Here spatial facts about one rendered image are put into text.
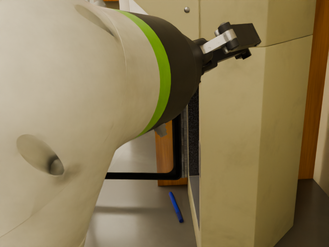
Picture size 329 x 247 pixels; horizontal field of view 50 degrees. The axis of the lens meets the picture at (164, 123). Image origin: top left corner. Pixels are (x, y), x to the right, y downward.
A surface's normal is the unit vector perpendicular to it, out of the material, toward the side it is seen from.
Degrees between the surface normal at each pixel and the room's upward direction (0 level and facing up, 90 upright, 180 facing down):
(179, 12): 90
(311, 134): 90
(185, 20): 90
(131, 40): 60
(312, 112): 90
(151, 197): 0
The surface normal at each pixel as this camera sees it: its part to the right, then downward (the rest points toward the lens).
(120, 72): 0.94, -0.15
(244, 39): 0.73, -0.36
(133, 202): -0.04, -0.94
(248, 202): 0.03, 0.34
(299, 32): 0.73, 0.21
